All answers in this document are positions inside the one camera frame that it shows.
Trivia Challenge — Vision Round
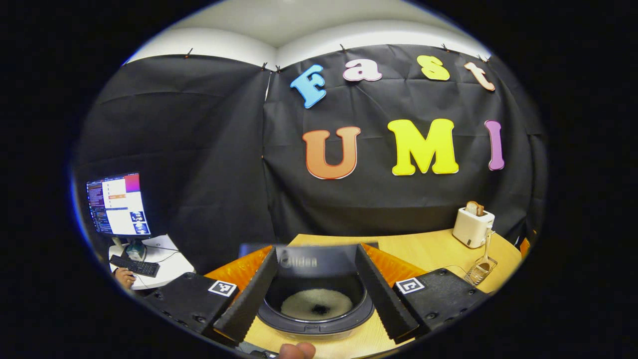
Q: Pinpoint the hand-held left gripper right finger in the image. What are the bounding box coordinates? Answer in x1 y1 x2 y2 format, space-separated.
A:
355 243 491 345

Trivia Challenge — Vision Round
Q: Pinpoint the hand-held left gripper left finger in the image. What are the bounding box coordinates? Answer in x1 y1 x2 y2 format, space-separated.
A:
145 246 279 347

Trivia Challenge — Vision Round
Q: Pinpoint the wooden spoon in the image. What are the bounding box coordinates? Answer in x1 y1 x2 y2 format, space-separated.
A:
476 229 494 272

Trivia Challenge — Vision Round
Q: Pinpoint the silver black rice cooker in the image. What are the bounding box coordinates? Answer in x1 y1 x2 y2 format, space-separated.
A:
238 243 379 341

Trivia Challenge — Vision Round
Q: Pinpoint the white rice layer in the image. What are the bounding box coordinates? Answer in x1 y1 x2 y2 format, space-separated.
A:
280 288 353 321

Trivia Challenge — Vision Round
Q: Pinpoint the clear chopstick holder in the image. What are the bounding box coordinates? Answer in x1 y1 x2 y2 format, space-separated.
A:
465 256 498 286

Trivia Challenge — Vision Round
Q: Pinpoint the white side desk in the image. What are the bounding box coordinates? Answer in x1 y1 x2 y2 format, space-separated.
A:
109 234 196 291

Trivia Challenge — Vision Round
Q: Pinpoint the black keyboard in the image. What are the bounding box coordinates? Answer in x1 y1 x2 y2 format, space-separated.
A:
110 254 160 278

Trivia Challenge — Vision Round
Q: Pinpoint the white toaster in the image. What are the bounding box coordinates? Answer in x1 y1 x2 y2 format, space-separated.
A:
453 207 495 249

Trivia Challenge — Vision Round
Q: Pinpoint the computer monitor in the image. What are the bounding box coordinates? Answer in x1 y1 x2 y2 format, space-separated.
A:
86 173 152 236

